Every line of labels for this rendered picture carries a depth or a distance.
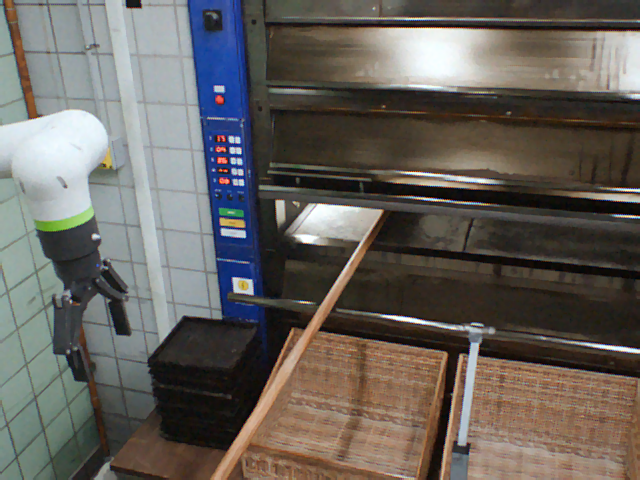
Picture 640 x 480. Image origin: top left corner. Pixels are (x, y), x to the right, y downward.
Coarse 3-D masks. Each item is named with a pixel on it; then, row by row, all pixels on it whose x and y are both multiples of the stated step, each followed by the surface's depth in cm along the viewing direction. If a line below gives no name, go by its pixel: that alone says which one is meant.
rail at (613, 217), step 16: (288, 192) 209; (304, 192) 207; (320, 192) 206; (336, 192) 204; (352, 192) 203; (368, 192) 203; (480, 208) 193; (496, 208) 191; (512, 208) 190; (528, 208) 189; (544, 208) 188
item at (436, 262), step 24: (288, 240) 234; (312, 240) 233; (336, 240) 233; (408, 264) 223; (432, 264) 221; (456, 264) 218; (480, 264) 216; (504, 264) 214; (528, 264) 213; (552, 264) 212; (576, 264) 212; (624, 288) 205
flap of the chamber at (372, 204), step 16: (272, 192) 211; (384, 192) 213; (400, 192) 213; (416, 192) 213; (432, 192) 214; (448, 192) 214; (384, 208) 201; (400, 208) 200; (416, 208) 198; (432, 208) 197; (448, 208) 195; (464, 208) 194; (560, 208) 197; (576, 208) 197; (592, 208) 197; (608, 208) 198; (624, 208) 198; (544, 224) 189; (560, 224) 187; (576, 224) 186; (592, 224) 185; (608, 224) 183; (624, 224) 182
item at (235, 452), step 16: (368, 240) 226; (352, 256) 216; (352, 272) 209; (336, 288) 198; (320, 320) 184; (304, 336) 177; (304, 352) 174; (288, 368) 165; (272, 384) 160; (272, 400) 156; (256, 416) 150; (240, 432) 146; (240, 448) 142; (224, 464) 137
